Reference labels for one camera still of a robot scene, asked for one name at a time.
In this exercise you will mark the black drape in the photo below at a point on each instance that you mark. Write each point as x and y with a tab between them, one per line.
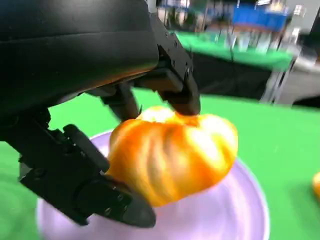
232	77

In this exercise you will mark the orange white toy bread roll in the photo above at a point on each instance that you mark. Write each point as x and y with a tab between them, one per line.
175	160
317	185

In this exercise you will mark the lilac plate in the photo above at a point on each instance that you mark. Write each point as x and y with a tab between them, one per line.
212	217

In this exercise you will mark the blue box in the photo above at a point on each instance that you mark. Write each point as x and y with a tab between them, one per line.
260	17

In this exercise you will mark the green cloth on background table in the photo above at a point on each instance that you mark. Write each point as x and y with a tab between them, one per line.
250	56

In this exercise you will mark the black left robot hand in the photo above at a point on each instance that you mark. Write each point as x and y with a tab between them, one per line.
75	55

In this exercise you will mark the grey metal frame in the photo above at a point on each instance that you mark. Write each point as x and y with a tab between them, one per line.
280	77

